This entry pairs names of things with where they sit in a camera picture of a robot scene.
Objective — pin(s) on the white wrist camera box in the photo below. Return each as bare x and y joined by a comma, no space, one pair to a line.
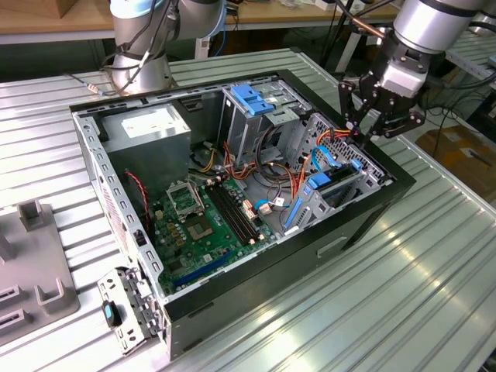
401,81

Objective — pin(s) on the grey parts rack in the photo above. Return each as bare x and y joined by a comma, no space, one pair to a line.
42,248

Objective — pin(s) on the grey metal drive cage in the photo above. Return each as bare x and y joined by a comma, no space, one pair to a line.
248,133

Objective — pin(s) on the black stand legs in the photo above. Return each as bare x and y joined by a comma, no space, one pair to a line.
336,35

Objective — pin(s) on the small white box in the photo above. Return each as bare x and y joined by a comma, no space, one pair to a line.
325,4

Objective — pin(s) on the cardboard box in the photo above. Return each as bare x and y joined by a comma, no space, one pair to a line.
453,147

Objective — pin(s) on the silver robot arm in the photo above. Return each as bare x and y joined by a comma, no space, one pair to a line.
430,23

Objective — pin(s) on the wooden desk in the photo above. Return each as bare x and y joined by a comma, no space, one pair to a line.
271,13

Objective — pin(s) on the metal disk bay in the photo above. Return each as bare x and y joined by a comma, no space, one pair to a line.
314,207

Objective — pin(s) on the metal slat side table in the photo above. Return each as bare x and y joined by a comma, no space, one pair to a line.
476,58

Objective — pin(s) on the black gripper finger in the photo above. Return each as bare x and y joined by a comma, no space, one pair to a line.
346,104
407,124

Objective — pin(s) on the grey power supply unit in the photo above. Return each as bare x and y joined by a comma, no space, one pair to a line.
155,155

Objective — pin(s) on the green motherboard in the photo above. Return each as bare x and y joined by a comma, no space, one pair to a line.
205,250

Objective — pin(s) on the hard disk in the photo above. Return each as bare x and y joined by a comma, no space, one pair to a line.
322,181

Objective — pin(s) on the blue black latch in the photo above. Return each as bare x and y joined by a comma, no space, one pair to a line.
109,313

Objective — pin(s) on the CPU socket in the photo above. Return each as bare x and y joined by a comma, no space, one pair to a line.
198,229

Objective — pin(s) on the hinged metal card bracket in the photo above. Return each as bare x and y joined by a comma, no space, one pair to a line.
129,288

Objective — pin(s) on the black RAM slot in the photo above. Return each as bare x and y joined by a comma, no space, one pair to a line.
226,214
231,212
236,211
240,210

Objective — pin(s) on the blue expansion slot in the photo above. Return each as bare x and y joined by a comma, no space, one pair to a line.
201,269

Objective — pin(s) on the open black PC case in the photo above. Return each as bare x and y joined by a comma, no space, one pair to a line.
271,279

